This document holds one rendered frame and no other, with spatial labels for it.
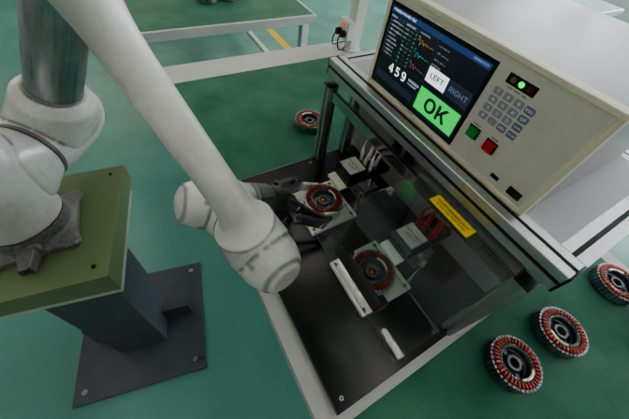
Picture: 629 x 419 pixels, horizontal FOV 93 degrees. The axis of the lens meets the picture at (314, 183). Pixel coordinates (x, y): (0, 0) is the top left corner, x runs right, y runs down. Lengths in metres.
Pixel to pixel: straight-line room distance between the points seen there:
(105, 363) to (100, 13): 1.40
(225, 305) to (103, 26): 1.32
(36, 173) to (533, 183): 0.93
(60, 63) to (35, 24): 0.07
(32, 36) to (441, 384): 1.03
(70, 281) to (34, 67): 0.43
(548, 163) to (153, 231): 1.72
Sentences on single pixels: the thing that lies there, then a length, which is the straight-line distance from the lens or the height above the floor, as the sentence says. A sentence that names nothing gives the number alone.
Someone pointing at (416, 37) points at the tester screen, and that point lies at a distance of 0.65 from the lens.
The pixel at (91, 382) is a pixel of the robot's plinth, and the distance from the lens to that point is 1.64.
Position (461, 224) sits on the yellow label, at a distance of 0.60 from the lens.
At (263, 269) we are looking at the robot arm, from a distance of 0.48.
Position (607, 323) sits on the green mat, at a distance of 1.15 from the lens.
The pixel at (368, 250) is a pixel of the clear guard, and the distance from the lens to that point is 0.51.
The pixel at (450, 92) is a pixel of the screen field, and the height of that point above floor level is 1.22.
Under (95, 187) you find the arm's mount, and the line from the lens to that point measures 1.00.
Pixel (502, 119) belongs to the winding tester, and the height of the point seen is 1.23.
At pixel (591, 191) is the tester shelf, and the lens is 0.76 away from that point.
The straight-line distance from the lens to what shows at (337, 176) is 0.83.
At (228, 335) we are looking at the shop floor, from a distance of 1.54.
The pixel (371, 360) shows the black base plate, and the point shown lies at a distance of 0.76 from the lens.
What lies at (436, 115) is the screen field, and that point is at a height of 1.16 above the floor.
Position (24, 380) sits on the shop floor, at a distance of 1.78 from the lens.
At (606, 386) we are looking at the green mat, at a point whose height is 0.75.
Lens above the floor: 1.49
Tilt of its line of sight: 49 degrees down
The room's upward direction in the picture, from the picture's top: 10 degrees clockwise
